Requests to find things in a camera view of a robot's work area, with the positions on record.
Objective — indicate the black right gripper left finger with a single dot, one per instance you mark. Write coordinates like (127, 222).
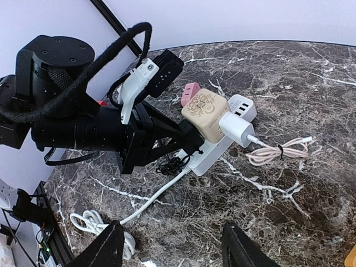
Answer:
(105, 251)

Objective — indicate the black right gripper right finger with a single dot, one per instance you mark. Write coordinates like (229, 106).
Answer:
(239, 250)

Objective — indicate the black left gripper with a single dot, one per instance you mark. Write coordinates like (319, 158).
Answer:
(138, 139)

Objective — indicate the red cube socket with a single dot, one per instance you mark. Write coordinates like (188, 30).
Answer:
(103, 103)

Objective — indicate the orange power strip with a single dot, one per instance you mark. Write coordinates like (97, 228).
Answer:
(350, 260)

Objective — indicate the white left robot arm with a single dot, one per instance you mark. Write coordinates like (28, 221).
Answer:
(47, 98)

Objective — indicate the black plug at back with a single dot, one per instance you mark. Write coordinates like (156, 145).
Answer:
(193, 136)

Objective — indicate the beige cube socket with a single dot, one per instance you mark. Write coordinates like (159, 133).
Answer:
(204, 111)

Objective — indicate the pink plug adapter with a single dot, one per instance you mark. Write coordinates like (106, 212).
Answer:
(190, 90)

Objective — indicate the white power strip at back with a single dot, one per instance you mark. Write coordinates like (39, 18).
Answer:
(199, 164)

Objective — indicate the white usb charger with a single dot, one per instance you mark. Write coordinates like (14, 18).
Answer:
(236, 128)

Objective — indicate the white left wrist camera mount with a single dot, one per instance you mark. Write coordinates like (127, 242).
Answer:
(137, 80)

